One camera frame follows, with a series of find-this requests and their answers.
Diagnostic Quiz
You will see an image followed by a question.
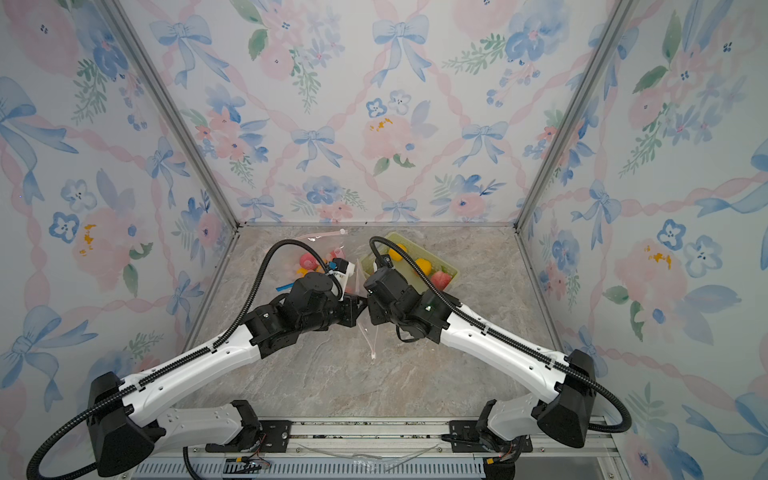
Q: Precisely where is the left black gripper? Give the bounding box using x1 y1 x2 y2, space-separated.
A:
302 293 368 336

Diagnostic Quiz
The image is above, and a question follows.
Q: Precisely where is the yellow peach top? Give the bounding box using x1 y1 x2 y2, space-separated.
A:
388 244 408 262

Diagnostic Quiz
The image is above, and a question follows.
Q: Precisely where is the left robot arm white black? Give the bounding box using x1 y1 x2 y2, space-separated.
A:
87 258 366 476

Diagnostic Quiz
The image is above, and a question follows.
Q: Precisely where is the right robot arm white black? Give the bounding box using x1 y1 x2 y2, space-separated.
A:
364 268 596 451

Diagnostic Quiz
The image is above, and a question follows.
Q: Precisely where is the light green plastic basket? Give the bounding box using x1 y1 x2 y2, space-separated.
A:
386 232 459 294

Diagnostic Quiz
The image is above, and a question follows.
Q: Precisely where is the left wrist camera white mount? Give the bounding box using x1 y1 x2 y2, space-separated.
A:
329 257 355 296

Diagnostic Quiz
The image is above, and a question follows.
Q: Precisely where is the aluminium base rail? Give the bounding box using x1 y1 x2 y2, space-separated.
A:
122 418 629 479

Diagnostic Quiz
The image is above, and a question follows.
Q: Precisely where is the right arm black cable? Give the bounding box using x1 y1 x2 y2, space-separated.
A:
368 235 633 434

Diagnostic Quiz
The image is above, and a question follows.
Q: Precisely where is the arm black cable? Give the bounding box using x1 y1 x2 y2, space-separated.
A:
368 235 633 434
25 238 344 480

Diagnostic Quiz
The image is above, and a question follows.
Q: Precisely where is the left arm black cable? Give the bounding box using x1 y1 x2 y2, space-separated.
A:
25 238 344 480

